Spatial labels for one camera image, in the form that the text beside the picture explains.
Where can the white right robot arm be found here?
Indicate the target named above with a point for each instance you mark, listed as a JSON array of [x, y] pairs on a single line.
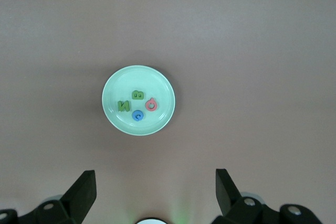
[[151, 222]]

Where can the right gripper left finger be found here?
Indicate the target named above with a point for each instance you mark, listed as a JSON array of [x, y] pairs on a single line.
[[84, 195]]

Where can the light green plate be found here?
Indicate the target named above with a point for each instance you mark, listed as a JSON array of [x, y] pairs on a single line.
[[157, 87]]

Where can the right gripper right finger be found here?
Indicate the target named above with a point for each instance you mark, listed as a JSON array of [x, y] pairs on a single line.
[[225, 192]]

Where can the blue foam letter G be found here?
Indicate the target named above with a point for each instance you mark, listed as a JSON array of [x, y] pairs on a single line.
[[134, 116]]

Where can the red foam letter Q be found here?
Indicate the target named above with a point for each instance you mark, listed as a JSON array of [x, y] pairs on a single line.
[[147, 106]]

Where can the green foam letter B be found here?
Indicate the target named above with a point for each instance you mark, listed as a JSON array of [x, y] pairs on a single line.
[[137, 97]]

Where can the green foam capital N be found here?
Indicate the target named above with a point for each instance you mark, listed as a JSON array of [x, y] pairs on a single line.
[[123, 106]]

